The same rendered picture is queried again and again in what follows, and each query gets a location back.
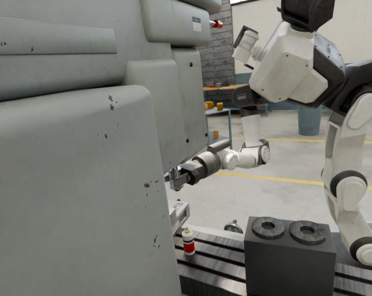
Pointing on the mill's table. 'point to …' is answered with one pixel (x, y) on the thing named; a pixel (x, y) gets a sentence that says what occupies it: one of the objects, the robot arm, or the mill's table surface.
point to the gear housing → (175, 23)
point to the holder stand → (288, 258)
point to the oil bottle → (188, 241)
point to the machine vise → (181, 208)
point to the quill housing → (191, 98)
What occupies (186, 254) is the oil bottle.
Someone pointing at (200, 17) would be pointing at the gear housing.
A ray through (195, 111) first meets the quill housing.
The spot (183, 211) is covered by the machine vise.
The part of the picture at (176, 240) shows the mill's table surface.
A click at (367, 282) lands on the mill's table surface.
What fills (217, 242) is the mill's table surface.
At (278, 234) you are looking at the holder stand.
